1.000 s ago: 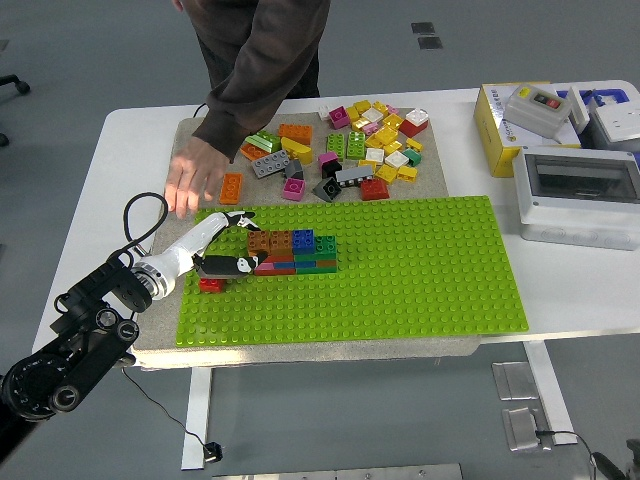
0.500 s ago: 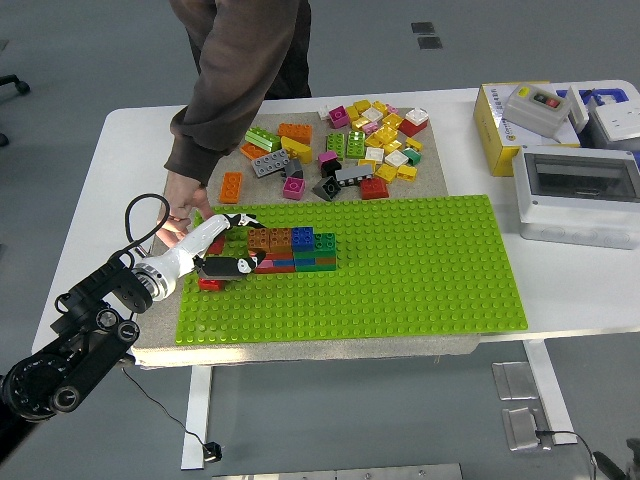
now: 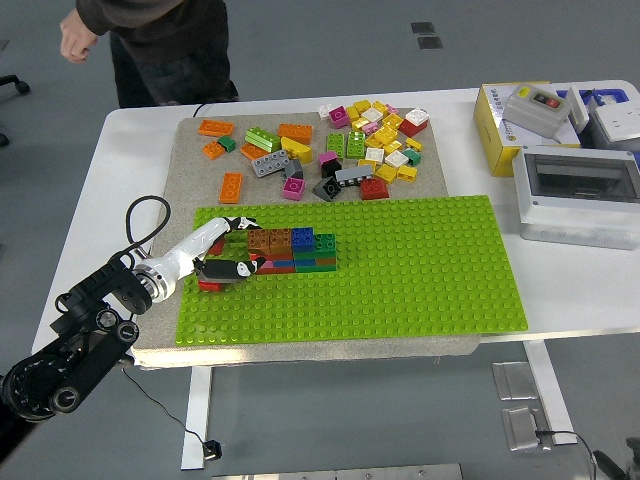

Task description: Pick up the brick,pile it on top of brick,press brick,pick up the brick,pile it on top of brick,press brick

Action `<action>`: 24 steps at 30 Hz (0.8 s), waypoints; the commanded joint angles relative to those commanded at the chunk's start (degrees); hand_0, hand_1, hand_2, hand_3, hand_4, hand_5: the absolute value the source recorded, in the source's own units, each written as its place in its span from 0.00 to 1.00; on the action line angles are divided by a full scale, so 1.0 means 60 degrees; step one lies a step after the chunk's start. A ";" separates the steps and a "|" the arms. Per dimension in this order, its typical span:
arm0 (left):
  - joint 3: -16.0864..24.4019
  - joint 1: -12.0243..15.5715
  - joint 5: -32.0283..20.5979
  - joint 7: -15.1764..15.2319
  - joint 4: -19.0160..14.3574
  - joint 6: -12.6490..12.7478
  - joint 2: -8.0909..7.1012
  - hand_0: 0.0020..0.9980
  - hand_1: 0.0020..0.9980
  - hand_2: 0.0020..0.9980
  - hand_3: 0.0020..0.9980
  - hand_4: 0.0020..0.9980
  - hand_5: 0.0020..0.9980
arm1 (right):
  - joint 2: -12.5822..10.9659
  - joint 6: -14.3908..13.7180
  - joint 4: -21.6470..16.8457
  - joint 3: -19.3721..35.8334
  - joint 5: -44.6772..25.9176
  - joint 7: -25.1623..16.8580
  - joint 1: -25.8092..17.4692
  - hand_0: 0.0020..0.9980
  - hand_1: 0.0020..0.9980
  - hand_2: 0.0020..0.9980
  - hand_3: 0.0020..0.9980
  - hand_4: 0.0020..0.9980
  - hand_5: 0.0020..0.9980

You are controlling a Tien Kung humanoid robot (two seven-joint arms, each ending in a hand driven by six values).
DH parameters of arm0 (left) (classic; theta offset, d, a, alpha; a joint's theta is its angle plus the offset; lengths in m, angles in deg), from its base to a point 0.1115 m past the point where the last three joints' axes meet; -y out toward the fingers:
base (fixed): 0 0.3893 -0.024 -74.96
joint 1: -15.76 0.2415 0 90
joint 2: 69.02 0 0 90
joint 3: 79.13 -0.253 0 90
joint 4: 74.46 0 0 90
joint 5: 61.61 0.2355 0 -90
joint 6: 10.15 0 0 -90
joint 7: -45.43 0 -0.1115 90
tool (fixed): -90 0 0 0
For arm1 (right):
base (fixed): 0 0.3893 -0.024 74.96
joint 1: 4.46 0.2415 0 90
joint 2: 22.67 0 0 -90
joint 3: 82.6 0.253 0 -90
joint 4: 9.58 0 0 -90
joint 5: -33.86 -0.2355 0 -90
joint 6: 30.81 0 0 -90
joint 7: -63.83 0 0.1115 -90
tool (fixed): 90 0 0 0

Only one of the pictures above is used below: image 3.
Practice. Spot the dark grey sloped toy brick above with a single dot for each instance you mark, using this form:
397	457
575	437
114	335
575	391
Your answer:
295	171

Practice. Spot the yellow cardboard box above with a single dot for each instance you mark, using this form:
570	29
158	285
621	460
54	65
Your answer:
487	130

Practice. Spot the person's right forearm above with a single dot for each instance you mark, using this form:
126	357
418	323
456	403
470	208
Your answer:
100	15

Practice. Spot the person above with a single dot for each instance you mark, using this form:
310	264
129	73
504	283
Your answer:
170	60

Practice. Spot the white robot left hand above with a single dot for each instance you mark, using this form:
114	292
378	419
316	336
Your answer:
190	245

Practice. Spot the grey long toy brick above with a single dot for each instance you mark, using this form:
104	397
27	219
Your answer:
271	163

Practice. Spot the pink small toy brick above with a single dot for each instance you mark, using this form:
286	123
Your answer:
370	128

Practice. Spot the dark green square toy brick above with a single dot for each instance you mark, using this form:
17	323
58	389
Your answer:
325	244

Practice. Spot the red long toy brick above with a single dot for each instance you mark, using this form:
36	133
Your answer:
280	271
282	256

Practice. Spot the magenta square toy brick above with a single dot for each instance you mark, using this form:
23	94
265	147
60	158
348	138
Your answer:
294	187
338	117

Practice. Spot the blue square toy brick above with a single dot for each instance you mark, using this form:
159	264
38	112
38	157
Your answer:
303	240

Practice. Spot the lime green long toy brick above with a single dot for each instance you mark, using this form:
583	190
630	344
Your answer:
262	138

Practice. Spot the red square toy brick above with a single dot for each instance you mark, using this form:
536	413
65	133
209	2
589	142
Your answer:
217	247
210	286

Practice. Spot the grey narrow toy brick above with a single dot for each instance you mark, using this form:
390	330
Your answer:
354	175

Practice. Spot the metal floor block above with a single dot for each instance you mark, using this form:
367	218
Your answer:
522	430

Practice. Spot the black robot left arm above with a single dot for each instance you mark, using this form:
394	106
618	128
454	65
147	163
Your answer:
105	285

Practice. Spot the white plastic cover plate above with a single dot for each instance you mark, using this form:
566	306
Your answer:
579	107

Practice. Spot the orange small toy brick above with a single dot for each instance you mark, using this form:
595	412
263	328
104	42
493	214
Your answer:
213	150

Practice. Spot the person's right hand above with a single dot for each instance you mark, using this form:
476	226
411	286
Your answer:
77	37

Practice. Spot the black floor plate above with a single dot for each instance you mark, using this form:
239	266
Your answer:
430	42
422	27

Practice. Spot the black plug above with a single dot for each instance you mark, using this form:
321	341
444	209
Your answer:
212	449

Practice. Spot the long metal floor plate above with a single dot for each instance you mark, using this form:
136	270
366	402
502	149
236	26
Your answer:
350	472

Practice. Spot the white small toy piece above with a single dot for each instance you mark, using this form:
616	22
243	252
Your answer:
324	111

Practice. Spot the grey push-button switch box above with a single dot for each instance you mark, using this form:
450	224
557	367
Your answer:
525	112

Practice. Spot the dark green small toy brick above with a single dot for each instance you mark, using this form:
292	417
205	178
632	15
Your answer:
227	144
412	157

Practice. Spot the orange long toy brick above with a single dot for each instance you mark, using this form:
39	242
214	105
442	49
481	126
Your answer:
216	128
295	131
251	151
231	187

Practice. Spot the yellow small toy brick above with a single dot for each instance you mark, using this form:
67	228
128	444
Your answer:
414	144

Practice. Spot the grey-brown mat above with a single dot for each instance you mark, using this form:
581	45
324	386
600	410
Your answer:
260	118

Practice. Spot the red sloped toy brick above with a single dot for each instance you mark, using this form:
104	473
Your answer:
374	188

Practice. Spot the white square toy brick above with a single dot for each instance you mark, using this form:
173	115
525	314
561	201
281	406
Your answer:
417	116

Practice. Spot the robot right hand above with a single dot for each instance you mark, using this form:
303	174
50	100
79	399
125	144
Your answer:
607	462

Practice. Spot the brown square toy brick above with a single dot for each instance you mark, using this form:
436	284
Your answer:
259	240
281	240

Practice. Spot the lime green studded baseplate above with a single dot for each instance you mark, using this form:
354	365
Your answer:
400	275

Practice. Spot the blue plastic bin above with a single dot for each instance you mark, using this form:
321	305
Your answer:
612	93

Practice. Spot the dark green long toy brick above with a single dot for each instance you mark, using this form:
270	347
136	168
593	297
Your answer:
317	269
316	256

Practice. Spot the white distribution box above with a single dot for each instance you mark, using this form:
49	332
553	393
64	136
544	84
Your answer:
565	225

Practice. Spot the magenta small toy brick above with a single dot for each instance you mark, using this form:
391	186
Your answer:
328	159

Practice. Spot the yellow curved toy brick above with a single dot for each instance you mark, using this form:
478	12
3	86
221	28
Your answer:
296	147

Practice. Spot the white table leg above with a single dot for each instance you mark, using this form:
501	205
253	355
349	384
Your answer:
195	425
545	380

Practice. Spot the white wall socket panel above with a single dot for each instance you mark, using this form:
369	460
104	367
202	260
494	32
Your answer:
617	122

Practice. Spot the black office chair base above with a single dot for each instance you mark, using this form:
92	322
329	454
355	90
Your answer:
17	82

